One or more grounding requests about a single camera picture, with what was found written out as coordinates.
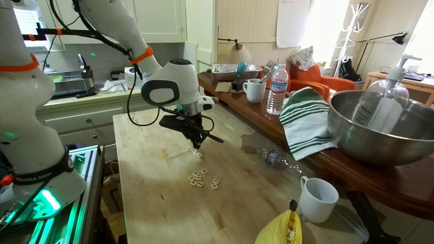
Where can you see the white empty mug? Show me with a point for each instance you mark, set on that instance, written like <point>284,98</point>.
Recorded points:
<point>316,208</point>

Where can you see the white blue canister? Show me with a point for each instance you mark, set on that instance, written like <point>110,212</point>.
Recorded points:
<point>129,76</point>

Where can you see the metal robot cart frame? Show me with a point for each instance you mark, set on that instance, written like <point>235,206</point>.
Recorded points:
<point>76,212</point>

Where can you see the black bag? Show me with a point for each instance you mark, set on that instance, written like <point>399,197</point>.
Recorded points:
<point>349,71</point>

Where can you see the white coat rack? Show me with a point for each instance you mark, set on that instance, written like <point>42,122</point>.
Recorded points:
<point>348,42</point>

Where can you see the cream letter tile S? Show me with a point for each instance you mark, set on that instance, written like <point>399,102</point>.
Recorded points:
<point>197,153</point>

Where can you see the large aluminium foil tray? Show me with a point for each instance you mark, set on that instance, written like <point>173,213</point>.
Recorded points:
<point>225,69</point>

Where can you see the green striped white towel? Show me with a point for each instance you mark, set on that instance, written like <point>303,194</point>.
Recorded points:
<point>307,122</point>

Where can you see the cream letter tile R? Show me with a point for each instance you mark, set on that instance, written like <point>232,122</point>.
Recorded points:
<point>194,182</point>

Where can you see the silver metal spoon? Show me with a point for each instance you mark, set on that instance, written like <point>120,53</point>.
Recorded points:
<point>266,76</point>

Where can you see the black mount rod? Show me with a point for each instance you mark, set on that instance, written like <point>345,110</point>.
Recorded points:
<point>45,31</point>

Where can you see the black rectangular block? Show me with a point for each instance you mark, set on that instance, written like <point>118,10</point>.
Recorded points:
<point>238,84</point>

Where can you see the yellow banana-shaped dish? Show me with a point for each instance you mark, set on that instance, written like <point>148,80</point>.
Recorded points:
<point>272,232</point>

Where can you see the brown wooden counter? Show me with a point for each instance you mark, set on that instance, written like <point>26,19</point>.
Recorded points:
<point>398,185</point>

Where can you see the cream letter tile A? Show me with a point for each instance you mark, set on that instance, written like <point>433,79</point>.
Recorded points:
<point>213,186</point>

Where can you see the black desk lamp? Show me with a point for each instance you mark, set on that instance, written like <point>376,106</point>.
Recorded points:
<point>400,38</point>

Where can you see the cream letter tile P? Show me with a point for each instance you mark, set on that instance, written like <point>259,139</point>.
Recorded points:
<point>197,174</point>

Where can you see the beige shade table lamp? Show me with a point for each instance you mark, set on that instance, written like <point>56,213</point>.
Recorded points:
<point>239,54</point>

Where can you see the orange armchair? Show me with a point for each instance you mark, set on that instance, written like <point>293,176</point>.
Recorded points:
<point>334,83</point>

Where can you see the clear plastic water bottle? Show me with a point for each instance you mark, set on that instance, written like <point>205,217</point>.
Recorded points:
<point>277,90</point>

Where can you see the cream letter tile H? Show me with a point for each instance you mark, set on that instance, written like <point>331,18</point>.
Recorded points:
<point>192,178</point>

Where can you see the white crumpled cloth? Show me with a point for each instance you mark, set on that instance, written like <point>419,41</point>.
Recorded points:
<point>113,87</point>

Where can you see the brown cardboard sheet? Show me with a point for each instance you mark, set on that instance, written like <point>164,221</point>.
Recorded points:
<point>223,87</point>

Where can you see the cream square letter tile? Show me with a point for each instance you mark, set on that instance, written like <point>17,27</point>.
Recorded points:
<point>194,152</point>

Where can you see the clear pump soap bottle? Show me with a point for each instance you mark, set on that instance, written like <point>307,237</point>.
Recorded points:
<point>384,109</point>

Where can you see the crushed clear plastic bottle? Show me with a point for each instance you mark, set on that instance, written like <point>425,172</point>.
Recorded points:
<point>273,159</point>

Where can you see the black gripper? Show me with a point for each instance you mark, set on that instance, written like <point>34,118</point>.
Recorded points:
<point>192,126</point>

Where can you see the cream letter tile Z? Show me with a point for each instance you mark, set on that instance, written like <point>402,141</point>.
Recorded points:
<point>200,183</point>

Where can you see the steel mixing bowl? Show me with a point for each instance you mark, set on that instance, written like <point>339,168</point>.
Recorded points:
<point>375,144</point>

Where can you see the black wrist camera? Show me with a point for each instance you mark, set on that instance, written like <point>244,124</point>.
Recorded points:
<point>174,121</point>

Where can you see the light wooden desk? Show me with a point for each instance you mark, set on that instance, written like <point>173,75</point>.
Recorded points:
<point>421,88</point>

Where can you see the black tall grinder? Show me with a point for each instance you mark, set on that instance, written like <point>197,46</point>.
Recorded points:
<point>87,76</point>

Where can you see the white drawer cabinet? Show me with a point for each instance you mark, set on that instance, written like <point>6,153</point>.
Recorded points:
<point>82,122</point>

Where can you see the white mug holding utensils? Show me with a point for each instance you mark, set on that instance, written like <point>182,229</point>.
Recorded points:
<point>254,92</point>

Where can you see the grey dish rack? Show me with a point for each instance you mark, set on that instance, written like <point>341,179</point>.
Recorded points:
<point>63,83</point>

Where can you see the patterned cushion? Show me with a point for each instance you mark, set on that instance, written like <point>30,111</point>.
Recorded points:
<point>303,59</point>

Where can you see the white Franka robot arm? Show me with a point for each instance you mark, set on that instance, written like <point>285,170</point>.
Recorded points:
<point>27,113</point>

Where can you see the white wall poster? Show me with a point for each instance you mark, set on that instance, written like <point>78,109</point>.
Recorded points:
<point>293,22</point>

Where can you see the teal plastic scoop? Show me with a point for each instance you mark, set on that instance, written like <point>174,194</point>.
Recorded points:
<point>242,68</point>

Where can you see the cream letter tile Y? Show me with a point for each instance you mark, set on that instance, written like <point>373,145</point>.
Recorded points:
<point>200,178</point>

